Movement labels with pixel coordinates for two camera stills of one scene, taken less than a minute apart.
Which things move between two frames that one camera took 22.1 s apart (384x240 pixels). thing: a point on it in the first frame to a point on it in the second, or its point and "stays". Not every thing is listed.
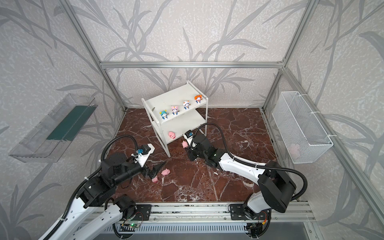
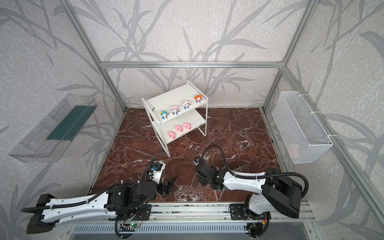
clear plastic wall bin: (49, 142) stays
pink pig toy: (165, 172) to (187, 125)
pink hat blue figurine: (175, 110) stays
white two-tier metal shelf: (176, 111) stays
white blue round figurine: (186, 105) stays
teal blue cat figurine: (164, 114) stays
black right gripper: (193, 149) to (202, 172)
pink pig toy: (171, 134) stays
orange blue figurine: (198, 98) stays
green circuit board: (134, 225) stays
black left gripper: (148, 171) to (165, 187)
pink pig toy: (184, 144) to (179, 128)
